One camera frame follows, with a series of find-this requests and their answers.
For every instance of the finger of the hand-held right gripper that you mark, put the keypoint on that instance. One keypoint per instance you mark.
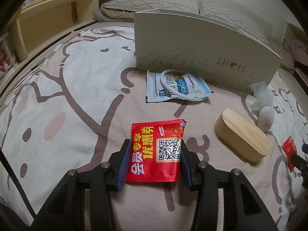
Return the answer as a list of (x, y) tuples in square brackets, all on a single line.
[(305, 148), (299, 164)]

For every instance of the white plastic wrap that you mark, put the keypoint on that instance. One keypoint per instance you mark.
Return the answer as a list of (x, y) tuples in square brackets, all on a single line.
[(262, 96)]

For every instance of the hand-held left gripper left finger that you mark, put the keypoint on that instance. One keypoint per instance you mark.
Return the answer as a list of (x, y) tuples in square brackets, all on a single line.
[(121, 168)]

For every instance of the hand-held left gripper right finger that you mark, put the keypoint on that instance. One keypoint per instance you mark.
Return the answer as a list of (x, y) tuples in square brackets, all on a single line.
[(186, 170)]

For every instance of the pile of clothes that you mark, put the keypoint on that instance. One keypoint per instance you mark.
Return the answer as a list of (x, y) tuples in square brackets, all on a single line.
[(297, 48)]

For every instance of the wooden bedside shelf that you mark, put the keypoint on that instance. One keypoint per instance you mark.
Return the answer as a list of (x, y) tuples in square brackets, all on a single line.
[(48, 21)]

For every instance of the grey folded cloth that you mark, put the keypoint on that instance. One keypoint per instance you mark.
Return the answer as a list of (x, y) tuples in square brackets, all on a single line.
[(99, 15)]

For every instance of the blue white plastic packet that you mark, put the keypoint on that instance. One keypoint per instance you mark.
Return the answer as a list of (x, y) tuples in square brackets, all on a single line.
[(154, 86)]

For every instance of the red snack packet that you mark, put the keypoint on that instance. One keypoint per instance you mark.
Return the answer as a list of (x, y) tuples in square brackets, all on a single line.
[(288, 149), (149, 163)]

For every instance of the oval wooden box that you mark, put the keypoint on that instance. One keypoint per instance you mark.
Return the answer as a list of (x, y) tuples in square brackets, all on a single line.
[(240, 134)]

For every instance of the white shoe box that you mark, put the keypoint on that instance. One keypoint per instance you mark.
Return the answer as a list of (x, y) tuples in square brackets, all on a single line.
[(192, 36)]

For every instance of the beige fleece duvet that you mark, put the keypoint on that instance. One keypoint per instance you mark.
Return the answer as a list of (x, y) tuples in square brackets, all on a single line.
[(281, 53)]

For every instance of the white ball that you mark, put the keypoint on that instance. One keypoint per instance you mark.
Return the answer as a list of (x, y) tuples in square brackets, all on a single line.
[(266, 118)]

